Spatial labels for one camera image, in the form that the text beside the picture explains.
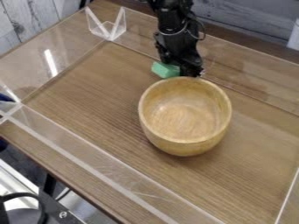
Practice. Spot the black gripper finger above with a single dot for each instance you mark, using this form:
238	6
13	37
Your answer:
167	53
191	70

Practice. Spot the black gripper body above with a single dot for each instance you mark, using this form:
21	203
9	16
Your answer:
186	42

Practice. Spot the green rectangular block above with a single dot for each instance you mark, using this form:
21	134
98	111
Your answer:
164	70

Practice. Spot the brown wooden bowl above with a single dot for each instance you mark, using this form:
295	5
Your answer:
184	114

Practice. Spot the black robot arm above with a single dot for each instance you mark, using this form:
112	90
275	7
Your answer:
180	31

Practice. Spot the blue object at left edge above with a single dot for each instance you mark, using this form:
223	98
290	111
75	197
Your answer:
5	98

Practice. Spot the black table leg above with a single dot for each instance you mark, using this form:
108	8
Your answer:
49	184

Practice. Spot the clear acrylic corner bracket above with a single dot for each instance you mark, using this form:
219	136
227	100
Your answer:
107	30

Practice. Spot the clear acrylic tray enclosure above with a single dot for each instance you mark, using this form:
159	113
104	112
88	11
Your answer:
76	85

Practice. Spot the black metal base plate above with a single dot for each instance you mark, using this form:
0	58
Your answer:
36	216

